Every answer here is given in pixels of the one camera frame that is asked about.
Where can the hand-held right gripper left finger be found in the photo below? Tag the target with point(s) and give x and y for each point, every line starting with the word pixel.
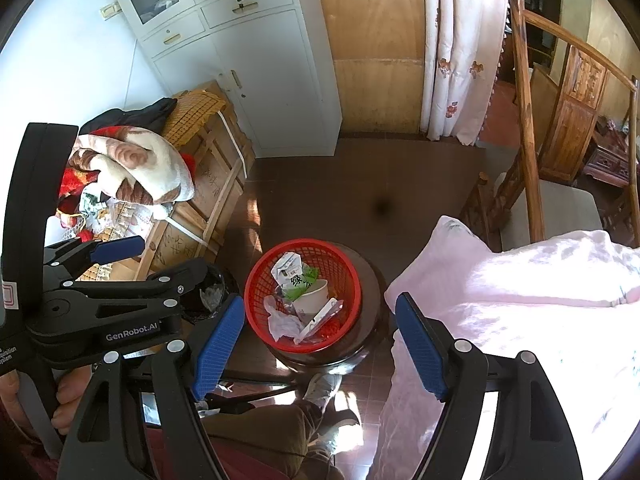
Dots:
pixel 220 340

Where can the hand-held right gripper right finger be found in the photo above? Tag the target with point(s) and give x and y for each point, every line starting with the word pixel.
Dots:
pixel 422 345

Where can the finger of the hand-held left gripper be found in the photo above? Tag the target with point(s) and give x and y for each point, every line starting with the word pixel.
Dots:
pixel 120 247
pixel 150 285

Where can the white plastic bag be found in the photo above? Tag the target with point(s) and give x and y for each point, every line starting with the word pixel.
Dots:
pixel 282 322

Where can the silver-lined drink carton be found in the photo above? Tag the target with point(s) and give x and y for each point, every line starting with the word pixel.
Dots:
pixel 286 267

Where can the paper cup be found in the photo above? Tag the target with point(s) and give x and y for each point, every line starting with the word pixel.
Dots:
pixel 310 300

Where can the red plastic basket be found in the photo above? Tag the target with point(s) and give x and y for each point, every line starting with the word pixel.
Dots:
pixel 345 280

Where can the red beige carton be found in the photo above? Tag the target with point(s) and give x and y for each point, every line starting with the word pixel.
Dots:
pixel 320 317

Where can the person's left forearm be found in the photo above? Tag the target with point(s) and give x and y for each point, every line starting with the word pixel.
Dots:
pixel 15 455

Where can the person's left hand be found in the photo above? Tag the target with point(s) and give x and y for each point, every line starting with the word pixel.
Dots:
pixel 70 400

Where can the black plastic bag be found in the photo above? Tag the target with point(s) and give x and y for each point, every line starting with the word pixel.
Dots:
pixel 227 280

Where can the dark round wooden stool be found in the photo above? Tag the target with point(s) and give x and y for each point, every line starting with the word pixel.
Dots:
pixel 372 310

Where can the white red plush blanket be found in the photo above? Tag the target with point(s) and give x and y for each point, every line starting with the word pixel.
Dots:
pixel 150 170

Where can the person's leg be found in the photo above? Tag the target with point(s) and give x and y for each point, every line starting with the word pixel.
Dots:
pixel 260 435

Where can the wooden crate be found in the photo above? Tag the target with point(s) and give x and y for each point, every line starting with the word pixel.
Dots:
pixel 210 185

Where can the pink floral tablecloth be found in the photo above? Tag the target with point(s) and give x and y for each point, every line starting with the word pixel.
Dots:
pixel 550 310

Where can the black cloth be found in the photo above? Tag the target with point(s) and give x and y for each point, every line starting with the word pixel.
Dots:
pixel 145 115

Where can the yellow woven cushion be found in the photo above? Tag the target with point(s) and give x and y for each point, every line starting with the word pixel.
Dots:
pixel 192 110

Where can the white metal cabinet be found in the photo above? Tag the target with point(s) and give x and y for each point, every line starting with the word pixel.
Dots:
pixel 280 85

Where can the wooden armchair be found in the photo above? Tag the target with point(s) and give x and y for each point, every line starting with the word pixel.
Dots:
pixel 525 110

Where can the dark carved side table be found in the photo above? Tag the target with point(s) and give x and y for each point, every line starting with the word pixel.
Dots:
pixel 610 160

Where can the white floral curtain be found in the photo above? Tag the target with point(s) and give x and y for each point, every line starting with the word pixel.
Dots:
pixel 465 60

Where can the beige wall switch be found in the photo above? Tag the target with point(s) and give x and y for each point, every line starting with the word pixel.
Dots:
pixel 110 11

